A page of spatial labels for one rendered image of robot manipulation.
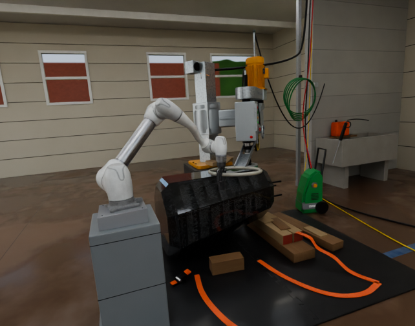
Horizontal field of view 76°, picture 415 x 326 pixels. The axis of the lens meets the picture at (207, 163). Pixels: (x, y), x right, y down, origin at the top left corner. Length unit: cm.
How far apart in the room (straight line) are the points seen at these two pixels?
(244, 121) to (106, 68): 637
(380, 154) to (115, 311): 487
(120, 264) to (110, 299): 22
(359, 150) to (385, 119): 162
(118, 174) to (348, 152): 404
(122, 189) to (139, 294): 65
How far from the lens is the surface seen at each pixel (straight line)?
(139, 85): 874
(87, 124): 866
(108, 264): 175
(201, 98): 351
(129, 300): 188
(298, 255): 276
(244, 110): 292
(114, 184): 171
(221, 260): 254
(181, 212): 242
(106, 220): 169
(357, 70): 605
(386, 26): 670
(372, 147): 543
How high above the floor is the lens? 144
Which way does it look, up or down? 11 degrees down
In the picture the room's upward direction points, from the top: 3 degrees counter-clockwise
